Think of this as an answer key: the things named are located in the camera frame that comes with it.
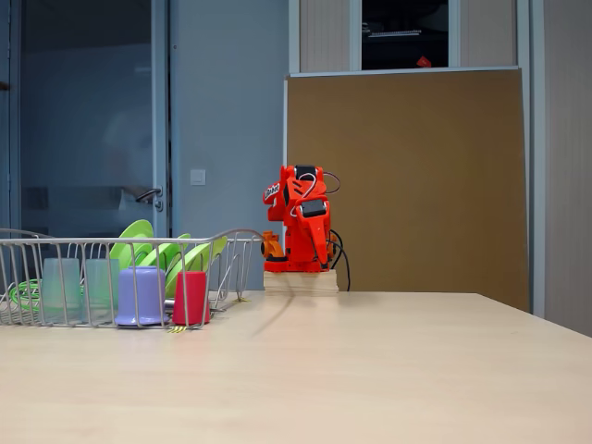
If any green plastic plate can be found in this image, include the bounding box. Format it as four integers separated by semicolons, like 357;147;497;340
108;218;155;270
137;232;192;297
173;235;229;278

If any red plastic cup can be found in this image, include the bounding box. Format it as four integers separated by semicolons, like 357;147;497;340
172;271;212;326

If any green whisk steel handle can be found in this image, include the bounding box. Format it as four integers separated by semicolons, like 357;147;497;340
9;277;228;315

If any purple plastic mug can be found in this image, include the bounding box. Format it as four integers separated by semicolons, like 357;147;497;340
114;265;170;327

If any translucent grey plastic cup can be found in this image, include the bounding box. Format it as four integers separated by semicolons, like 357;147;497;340
83;257;122;324
41;257;85;324

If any wooden base block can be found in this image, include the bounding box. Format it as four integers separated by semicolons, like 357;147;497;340
263;270;339;298

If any brown cork board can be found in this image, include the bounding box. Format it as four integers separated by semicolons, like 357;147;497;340
282;67;529;297

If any glass office door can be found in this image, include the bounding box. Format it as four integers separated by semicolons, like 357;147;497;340
9;0;170;241

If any black power cable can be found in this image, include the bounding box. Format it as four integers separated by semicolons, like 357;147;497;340
328;227;352;293

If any black door handle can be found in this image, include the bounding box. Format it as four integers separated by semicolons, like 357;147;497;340
134;185;165;204

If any metal wire dish rack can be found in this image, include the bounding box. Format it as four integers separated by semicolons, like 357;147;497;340
0;227;265;331

